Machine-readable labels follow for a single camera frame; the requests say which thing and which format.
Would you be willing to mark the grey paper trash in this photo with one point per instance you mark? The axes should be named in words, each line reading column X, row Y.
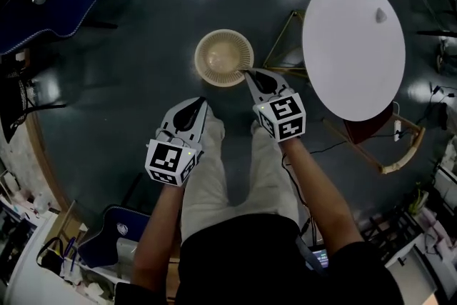
column 381, row 14

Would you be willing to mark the person's white trousers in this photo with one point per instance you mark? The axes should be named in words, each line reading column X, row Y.
column 210, row 185

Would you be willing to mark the person's black shirt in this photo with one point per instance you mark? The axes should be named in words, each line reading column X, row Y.
column 250, row 260

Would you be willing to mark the gold metal table frame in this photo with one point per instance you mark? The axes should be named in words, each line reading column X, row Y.
column 282, row 34

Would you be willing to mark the clear plastic bottle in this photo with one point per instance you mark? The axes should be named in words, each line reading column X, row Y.
column 41, row 204

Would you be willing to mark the white desk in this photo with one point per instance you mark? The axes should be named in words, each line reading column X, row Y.
column 25, row 275

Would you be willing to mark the small green plant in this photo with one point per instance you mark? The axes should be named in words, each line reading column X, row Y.
column 417, row 198

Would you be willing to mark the beige plastic basket trash can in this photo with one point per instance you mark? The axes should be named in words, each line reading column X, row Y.
column 223, row 59

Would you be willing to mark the white round table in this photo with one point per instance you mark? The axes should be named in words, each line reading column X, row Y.
column 351, row 57

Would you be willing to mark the person's right forearm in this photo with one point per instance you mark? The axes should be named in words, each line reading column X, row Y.
column 321, row 196

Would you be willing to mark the wooden chair with red seat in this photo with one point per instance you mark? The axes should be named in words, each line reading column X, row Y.
column 371, row 126

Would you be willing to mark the large blue padded chair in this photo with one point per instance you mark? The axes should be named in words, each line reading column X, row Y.
column 60, row 0

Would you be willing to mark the person's left forearm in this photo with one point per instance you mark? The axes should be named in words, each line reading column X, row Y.
column 157, row 235

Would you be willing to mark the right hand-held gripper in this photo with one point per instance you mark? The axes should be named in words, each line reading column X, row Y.
column 283, row 114

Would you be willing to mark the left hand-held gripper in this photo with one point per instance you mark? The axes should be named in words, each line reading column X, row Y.
column 168, row 157

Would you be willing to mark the small blue padded chair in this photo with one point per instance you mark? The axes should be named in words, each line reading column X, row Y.
column 107, row 235

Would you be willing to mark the black metal rack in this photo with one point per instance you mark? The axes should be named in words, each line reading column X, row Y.
column 389, row 235

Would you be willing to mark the black device with lit screen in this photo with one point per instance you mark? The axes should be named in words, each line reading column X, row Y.
column 318, row 258

